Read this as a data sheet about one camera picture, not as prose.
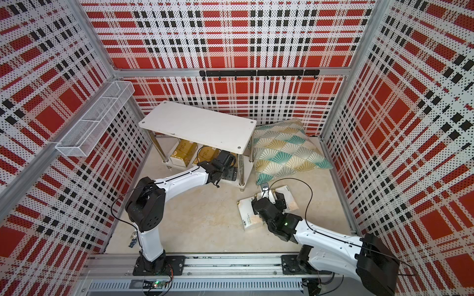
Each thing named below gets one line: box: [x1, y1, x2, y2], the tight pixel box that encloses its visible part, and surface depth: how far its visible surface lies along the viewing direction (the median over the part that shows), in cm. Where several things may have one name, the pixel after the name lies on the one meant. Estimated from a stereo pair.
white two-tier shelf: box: [138, 100, 257, 192], surface depth 83 cm
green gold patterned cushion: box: [253, 119, 334, 186], surface depth 95 cm
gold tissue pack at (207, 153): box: [194, 144, 222, 165], surface depth 97 cm
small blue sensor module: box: [128, 231, 138, 248], surface depth 81 cm
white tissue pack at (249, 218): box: [237, 194, 265, 231], surface depth 84 cm
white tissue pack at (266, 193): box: [256, 189, 276, 205], surface depth 70 cm
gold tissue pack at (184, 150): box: [170, 139, 198, 167], surface depth 100 cm
